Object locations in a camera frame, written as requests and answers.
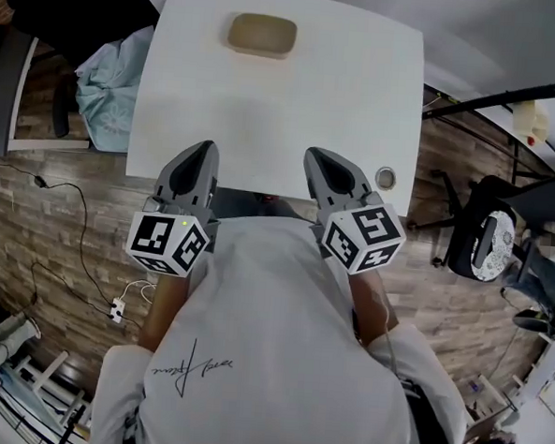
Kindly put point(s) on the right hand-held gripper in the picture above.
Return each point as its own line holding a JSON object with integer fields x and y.
{"x": 375, "y": 227}

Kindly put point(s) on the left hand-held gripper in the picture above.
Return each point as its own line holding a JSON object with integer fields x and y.
{"x": 150, "y": 237}

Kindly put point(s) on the tan shallow tray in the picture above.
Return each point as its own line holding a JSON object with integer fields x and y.
{"x": 250, "y": 53}

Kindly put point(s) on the person's right forearm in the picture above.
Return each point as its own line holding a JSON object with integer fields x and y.
{"x": 371, "y": 306}

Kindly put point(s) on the person's left forearm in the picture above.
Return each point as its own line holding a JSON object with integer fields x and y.
{"x": 166, "y": 313}

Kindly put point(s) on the white table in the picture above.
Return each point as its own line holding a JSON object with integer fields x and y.
{"x": 274, "y": 122}

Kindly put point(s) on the light blue cloth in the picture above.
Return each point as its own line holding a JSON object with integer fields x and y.
{"x": 107, "y": 98}

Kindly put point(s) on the small white power strip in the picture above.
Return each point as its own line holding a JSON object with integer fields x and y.
{"x": 117, "y": 310}

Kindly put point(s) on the person's white t-shirt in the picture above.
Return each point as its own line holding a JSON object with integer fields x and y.
{"x": 269, "y": 356}

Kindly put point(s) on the patterned round seat cushion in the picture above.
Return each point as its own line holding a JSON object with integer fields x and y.
{"x": 503, "y": 249}

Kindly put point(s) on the grey desk with black legs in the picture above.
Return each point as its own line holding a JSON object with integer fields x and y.
{"x": 501, "y": 96}

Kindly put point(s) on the black high-back office chair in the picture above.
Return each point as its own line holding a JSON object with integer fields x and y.
{"x": 74, "y": 11}

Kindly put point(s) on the cream plastic object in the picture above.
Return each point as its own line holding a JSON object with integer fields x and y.
{"x": 529, "y": 121}

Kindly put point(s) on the black mesh office chair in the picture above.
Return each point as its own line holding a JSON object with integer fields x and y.
{"x": 541, "y": 195}

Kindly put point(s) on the white wooden rack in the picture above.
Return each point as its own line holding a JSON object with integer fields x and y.
{"x": 53, "y": 367}

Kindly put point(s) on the light wooden shelf rack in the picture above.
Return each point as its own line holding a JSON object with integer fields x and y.
{"x": 487, "y": 393}

